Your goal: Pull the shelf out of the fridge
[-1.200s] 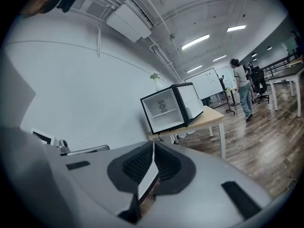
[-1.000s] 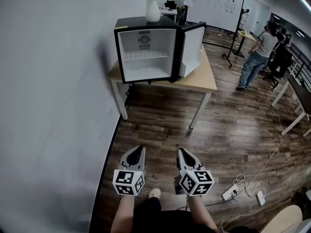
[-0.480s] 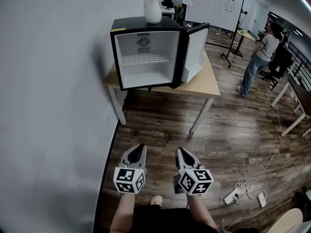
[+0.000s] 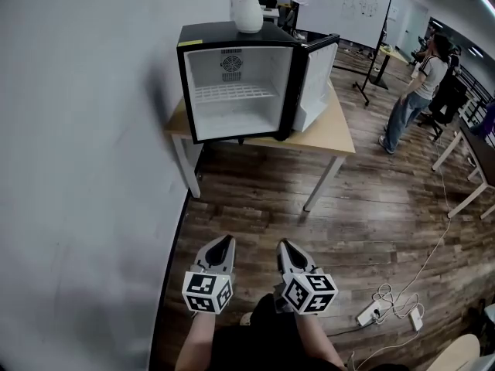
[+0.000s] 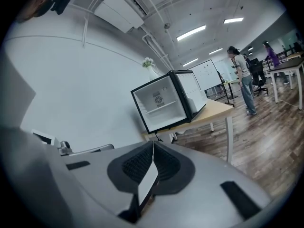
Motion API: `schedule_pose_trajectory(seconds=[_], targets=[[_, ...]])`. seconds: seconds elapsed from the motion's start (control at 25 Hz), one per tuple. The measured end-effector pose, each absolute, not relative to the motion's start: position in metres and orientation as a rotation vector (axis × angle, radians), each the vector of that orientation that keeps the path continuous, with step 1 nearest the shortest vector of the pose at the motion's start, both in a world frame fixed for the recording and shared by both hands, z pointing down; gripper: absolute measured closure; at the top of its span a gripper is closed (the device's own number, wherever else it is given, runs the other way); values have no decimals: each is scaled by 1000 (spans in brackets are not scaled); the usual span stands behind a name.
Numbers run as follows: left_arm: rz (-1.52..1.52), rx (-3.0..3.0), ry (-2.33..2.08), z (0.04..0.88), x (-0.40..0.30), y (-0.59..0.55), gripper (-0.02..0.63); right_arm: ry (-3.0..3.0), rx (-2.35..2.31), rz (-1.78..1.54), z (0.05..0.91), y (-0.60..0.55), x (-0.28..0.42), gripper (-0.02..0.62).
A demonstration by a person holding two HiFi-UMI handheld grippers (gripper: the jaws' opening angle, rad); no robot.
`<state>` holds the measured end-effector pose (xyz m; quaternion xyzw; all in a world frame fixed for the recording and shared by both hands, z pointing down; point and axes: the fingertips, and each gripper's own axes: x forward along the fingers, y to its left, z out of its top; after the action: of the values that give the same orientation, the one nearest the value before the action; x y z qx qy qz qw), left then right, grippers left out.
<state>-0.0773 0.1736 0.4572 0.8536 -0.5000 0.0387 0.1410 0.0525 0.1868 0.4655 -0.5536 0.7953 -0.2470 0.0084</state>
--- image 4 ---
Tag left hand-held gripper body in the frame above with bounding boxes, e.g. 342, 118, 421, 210
181, 261, 235, 317

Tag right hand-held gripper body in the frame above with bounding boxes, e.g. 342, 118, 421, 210
271, 265, 339, 317

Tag black mini fridge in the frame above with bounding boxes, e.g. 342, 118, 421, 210
176, 21, 341, 145

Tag white wire fridge shelf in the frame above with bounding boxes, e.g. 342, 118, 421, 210
192, 83, 278, 102

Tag person's left forearm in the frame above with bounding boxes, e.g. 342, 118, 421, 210
174, 311, 218, 371

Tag person's right forearm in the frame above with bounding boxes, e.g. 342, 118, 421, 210
295, 312, 346, 371

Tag white power strip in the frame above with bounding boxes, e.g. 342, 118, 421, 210
356, 300, 384, 328

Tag person's black shorts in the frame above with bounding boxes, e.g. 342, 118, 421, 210
210, 292, 334, 371

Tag white power adapter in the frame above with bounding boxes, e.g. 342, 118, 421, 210
409, 308, 425, 332

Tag wooden table with white legs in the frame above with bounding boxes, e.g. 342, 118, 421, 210
163, 78, 357, 213

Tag light wooden stool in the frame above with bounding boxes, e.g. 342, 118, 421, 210
449, 333, 483, 371

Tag dark table with white legs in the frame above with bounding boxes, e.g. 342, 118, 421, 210
432, 124, 495, 220

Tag black office chair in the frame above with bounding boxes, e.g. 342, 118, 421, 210
416, 66, 469, 141

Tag white ceramic vase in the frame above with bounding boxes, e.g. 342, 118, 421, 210
230, 0, 265, 35

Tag whiteboard on black stand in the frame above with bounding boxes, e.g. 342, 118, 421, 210
294, 0, 394, 107

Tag long white cable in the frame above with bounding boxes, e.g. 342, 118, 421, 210
363, 139, 454, 371

